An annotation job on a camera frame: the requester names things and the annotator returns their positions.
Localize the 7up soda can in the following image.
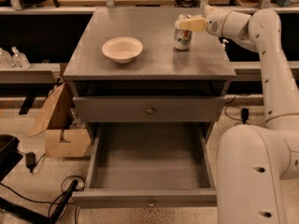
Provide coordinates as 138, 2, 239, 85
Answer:
174, 14, 192, 50

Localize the black bin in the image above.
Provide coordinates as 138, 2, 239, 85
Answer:
0, 134, 22, 181

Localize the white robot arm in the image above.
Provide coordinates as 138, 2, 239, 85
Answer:
175, 6, 299, 224

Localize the black floor cable right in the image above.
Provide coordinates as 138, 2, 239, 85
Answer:
223, 105, 250, 126

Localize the open grey lower drawer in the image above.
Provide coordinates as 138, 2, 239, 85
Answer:
73, 123, 217, 209

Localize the black floor cable left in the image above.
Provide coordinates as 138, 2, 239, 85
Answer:
0, 152, 86, 224

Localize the clear sanitizer bottle left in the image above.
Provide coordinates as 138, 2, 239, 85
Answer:
0, 48, 15, 68

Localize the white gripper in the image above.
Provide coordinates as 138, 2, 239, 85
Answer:
175, 5, 232, 37

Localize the brown cardboard box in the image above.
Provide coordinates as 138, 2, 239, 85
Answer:
28, 83, 92, 158

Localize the black power adapter left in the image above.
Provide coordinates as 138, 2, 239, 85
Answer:
25, 152, 36, 172

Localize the black chair base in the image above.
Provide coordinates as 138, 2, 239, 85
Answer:
0, 179, 78, 224

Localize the black power adapter right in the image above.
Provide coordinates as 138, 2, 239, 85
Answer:
241, 108, 249, 122

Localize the white ceramic bowl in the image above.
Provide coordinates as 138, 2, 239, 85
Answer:
102, 37, 143, 63

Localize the closed grey upper drawer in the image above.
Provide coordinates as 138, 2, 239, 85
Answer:
73, 96, 224, 122

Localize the black power adapter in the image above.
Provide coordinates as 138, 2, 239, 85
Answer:
241, 108, 249, 122
25, 152, 36, 172

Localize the clear sanitizer bottle right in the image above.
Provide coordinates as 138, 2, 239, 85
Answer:
11, 47, 31, 69

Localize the black floor cable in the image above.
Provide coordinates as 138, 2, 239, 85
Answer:
0, 152, 86, 224
223, 105, 250, 126

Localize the clear sanitizer bottle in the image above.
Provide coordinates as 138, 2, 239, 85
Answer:
0, 48, 15, 68
11, 47, 31, 69

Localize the white pump bottle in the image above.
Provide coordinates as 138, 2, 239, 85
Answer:
221, 39, 229, 50

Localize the grey drawer cabinet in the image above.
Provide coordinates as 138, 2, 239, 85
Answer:
64, 7, 235, 135

